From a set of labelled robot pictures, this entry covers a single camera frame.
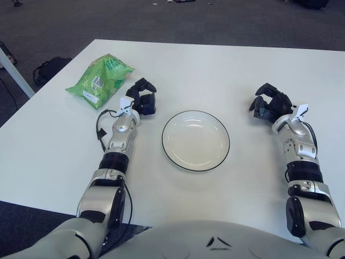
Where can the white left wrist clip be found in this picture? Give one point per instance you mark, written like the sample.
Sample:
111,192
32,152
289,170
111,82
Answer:
126,102

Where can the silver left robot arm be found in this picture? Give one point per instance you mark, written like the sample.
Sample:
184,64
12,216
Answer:
121,129

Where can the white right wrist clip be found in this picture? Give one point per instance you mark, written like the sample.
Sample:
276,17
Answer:
301,110

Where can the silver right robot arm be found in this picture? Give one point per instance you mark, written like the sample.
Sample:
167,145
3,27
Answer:
296,132

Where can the grey robot torso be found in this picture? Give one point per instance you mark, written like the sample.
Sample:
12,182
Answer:
188,240

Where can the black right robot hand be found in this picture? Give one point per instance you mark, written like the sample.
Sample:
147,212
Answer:
280,103

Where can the white table leg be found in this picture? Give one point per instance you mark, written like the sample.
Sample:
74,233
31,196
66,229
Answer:
16,73

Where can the dark shoes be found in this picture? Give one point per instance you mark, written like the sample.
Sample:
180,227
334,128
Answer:
17,3

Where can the dark object with red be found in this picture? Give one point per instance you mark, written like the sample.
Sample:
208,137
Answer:
6,52

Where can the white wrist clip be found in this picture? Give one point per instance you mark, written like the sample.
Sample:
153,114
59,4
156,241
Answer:
301,110
126,102

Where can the large dark floor object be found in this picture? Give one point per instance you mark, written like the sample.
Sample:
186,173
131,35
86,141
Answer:
310,2

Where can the white plate black rim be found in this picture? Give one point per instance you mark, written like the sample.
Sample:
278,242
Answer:
195,140

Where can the black bag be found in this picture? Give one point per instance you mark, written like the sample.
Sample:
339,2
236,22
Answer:
52,67

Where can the green snack bag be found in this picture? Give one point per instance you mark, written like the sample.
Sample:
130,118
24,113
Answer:
99,78

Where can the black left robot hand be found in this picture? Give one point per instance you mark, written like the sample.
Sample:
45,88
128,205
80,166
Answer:
145,103

